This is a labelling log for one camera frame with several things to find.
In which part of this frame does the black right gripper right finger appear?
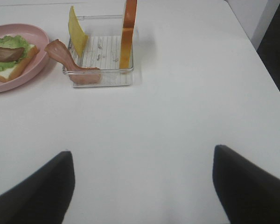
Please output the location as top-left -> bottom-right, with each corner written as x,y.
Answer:
212,145 -> 280,224

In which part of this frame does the brown bacon strip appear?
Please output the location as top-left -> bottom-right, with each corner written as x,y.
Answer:
0,47 -> 25,62

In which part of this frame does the pink bacon strip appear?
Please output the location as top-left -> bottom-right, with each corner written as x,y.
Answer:
44,39 -> 101,85

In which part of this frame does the yellow cheese slice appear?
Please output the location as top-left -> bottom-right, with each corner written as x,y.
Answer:
68,6 -> 88,58

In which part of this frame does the bread slice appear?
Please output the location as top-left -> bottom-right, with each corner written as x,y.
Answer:
119,0 -> 137,69
0,44 -> 39,83

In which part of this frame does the pink round plate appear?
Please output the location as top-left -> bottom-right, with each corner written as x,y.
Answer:
0,23 -> 49,92

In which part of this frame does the right clear plastic tray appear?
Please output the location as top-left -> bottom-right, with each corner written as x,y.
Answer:
63,15 -> 134,88

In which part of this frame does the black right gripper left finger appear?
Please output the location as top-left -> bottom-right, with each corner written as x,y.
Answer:
0,151 -> 75,224

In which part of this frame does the green lettuce leaf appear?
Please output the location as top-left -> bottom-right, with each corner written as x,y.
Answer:
0,35 -> 33,71

